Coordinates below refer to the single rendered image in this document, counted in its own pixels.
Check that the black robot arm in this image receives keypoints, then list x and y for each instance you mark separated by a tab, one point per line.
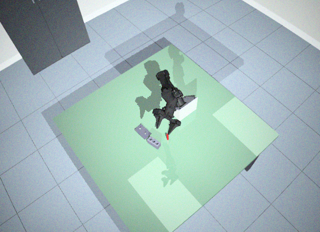
172	95

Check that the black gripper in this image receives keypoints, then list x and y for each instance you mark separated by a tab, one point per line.
167	114

